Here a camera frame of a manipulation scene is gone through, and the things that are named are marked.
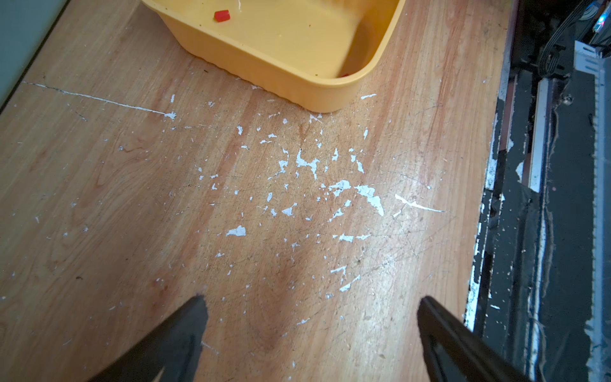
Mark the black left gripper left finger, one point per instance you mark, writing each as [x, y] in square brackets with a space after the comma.
[170, 352]

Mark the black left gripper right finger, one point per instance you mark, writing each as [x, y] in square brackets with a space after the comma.
[453, 353]

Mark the yellow plastic storage box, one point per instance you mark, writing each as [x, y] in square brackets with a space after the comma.
[313, 53]

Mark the red screw protection sleeve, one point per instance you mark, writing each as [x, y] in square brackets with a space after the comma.
[222, 16]

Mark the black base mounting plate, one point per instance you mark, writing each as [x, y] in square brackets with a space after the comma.
[539, 293]

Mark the grey plastic toolbox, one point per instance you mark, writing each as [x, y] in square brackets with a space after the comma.
[25, 26]

